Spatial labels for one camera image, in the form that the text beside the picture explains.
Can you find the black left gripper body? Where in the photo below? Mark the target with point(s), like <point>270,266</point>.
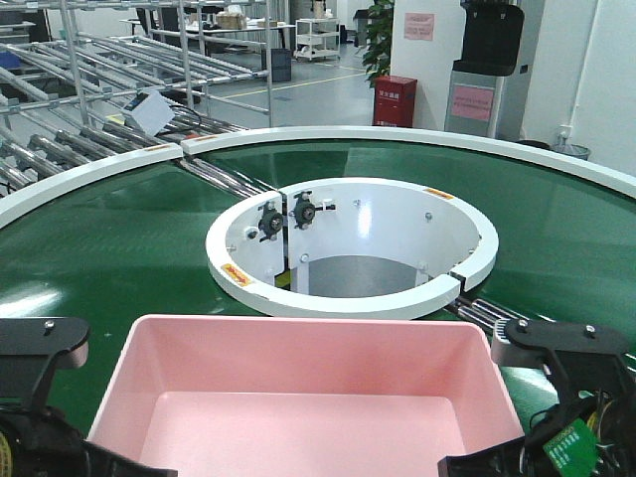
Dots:
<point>44,444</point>

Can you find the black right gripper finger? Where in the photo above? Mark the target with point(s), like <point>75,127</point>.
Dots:
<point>574,357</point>

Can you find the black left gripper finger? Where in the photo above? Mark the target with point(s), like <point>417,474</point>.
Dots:
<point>32,349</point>

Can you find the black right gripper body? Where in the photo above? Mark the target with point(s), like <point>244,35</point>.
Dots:
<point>599,442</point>

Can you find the pink plastic bin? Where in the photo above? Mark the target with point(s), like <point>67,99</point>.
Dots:
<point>251,396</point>

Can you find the green circuit board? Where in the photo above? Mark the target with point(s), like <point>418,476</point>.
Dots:
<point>572,451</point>

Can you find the green circular conveyor belt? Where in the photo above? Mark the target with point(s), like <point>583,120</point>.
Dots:
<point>133,244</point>

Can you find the steel conveyor rollers right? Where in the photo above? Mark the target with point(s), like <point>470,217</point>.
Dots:
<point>482,312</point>

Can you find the white control box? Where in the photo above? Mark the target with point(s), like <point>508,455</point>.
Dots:
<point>148,111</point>

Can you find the steel roller conveyor rack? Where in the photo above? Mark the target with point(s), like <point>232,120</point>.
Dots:
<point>69,92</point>

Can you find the grey water dispenser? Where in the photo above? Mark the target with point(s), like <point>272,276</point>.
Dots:
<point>491,43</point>

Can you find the red fire extinguisher cabinet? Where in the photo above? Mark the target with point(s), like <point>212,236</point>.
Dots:
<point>394,101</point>

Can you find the green potted plant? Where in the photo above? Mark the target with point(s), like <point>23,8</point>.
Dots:
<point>377,57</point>

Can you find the white utility cart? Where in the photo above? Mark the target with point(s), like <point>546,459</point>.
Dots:
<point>317,39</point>

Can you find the wire mesh waste basket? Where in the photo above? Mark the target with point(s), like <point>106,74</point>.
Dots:
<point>572,150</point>

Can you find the white outer conveyor rail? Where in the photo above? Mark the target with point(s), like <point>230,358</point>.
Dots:
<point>30,198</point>

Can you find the pink wall notice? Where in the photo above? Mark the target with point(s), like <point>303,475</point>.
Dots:
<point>419,26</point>

